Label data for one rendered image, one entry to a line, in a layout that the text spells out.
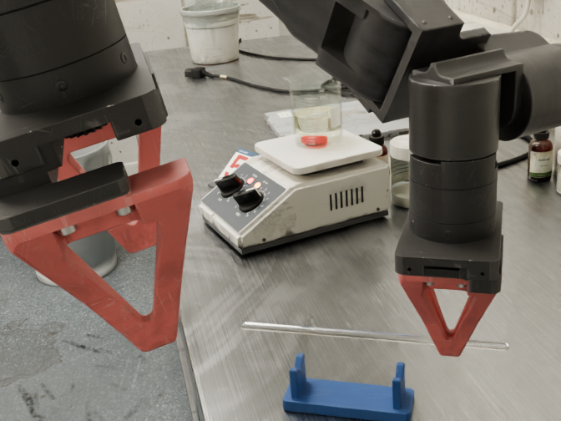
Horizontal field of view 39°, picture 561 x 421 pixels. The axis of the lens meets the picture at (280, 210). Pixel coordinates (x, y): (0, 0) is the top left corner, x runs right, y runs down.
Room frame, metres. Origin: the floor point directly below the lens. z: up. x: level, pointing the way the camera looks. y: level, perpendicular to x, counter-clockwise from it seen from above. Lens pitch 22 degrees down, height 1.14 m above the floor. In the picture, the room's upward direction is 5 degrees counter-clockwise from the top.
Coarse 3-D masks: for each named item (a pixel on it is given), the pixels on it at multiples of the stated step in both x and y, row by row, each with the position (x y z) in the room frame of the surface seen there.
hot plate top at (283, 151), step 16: (256, 144) 0.95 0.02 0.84; (272, 144) 0.94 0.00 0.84; (288, 144) 0.94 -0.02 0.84; (352, 144) 0.92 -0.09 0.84; (368, 144) 0.91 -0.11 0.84; (272, 160) 0.90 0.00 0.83; (288, 160) 0.87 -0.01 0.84; (304, 160) 0.87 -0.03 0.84; (320, 160) 0.86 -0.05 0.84; (336, 160) 0.86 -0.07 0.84; (352, 160) 0.87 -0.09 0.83
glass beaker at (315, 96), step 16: (288, 80) 0.94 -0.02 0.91; (304, 80) 0.96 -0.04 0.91; (320, 80) 0.96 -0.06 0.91; (336, 80) 0.92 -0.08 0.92; (304, 96) 0.91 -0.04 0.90; (320, 96) 0.91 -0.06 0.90; (336, 96) 0.92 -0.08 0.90; (304, 112) 0.91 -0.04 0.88; (320, 112) 0.91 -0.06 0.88; (336, 112) 0.92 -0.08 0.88; (304, 128) 0.91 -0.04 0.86; (320, 128) 0.91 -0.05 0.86; (336, 128) 0.91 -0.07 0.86; (304, 144) 0.91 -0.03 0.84; (320, 144) 0.91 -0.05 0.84; (336, 144) 0.91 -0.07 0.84
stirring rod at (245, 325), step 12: (252, 324) 0.54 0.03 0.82; (264, 324) 0.54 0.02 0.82; (276, 324) 0.53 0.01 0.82; (336, 336) 0.52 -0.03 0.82; (348, 336) 0.51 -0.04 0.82; (360, 336) 0.51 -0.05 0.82; (372, 336) 0.51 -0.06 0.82; (384, 336) 0.51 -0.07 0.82; (396, 336) 0.50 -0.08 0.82; (408, 336) 0.50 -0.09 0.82; (420, 336) 0.50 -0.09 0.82; (480, 348) 0.49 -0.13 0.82; (492, 348) 0.48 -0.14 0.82; (504, 348) 0.48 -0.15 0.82
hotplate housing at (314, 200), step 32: (256, 160) 0.94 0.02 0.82; (288, 192) 0.84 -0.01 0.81; (320, 192) 0.85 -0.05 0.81; (352, 192) 0.87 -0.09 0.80; (384, 192) 0.88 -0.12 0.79; (224, 224) 0.85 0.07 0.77; (256, 224) 0.82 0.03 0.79; (288, 224) 0.83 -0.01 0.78; (320, 224) 0.85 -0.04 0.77; (352, 224) 0.87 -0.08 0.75
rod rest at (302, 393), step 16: (304, 368) 0.55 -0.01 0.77; (400, 368) 0.52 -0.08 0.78; (304, 384) 0.54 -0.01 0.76; (320, 384) 0.54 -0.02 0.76; (336, 384) 0.54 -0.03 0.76; (352, 384) 0.54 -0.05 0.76; (368, 384) 0.54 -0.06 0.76; (400, 384) 0.50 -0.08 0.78; (288, 400) 0.52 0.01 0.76; (304, 400) 0.52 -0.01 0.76; (320, 400) 0.52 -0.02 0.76; (336, 400) 0.52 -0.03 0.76; (352, 400) 0.52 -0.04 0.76; (368, 400) 0.52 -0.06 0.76; (384, 400) 0.51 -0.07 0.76; (400, 400) 0.50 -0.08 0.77; (336, 416) 0.51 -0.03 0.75; (352, 416) 0.51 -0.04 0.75; (368, 416) 0.50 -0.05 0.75; (384, 416) 0.50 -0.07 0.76; (400, 416) 0.50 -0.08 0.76
